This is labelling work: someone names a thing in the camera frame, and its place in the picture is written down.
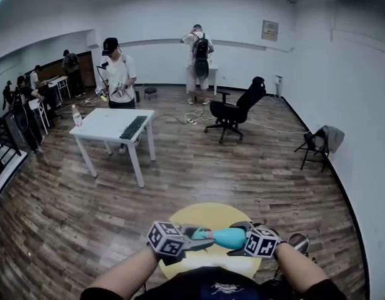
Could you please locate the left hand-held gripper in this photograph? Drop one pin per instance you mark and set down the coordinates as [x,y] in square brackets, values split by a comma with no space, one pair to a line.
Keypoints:
[166,239]

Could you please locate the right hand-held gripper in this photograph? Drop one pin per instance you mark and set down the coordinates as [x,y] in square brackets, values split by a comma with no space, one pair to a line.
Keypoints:
[261,244]

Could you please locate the teal bottle with pink cap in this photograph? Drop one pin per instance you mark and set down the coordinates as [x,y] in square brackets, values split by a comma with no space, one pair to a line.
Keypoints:
[230,237]

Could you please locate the person's right forearm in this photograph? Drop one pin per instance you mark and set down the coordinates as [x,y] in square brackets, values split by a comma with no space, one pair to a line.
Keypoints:
[298,267]

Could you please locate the person's left forearm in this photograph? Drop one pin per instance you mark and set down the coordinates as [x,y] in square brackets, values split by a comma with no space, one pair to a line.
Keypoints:
[123,273]

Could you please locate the clear plastic water bottle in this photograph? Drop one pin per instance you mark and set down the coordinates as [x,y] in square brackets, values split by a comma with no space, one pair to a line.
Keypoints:
[77,117]

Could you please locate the yellow round table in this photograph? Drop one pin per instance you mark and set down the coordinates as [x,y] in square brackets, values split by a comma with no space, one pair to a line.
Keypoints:
[208,214]

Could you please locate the person's dark t-shirt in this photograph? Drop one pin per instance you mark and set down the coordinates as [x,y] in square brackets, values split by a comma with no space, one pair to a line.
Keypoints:
[211,283]

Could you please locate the metal cup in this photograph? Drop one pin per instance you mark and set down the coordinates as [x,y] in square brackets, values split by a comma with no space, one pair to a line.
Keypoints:
[300,242]

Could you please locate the white power strip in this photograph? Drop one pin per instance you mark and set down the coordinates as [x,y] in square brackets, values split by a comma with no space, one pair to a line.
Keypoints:
[190,121]

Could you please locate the black folding chair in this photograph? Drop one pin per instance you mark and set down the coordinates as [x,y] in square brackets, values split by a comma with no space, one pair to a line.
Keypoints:
[308,136]

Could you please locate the black keyboard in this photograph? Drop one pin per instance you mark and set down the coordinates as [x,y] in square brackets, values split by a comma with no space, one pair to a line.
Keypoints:
[133,127]

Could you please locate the black office chair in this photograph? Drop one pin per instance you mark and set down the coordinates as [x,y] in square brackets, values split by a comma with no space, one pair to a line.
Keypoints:
[227,109]

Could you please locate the grey jacket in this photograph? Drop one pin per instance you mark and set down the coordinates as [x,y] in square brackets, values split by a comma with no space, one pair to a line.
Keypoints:
[334,137]

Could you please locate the white square table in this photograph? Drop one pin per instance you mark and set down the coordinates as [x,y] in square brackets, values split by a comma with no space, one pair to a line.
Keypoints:
[108,123]

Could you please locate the small black stool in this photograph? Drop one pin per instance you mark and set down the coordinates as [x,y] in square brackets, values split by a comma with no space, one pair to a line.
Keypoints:
[150,90]

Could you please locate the white narrow table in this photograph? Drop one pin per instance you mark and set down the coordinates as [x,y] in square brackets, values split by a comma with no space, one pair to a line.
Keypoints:
[213,73]

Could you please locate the black swivel chair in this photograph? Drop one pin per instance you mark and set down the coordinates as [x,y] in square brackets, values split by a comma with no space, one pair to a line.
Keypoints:
[50,98]

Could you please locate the white desk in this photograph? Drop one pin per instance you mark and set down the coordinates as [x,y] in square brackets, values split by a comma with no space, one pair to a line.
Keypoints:
[59,80]

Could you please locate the black stair railing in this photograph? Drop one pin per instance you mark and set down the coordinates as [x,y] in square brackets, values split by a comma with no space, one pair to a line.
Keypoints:
[2,136]

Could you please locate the white wall-mounted device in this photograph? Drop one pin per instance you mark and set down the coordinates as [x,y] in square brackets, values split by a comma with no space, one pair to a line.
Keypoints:
[278,83]

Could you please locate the wall electrical panel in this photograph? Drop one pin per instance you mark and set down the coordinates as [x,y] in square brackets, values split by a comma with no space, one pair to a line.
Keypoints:
[270,30]

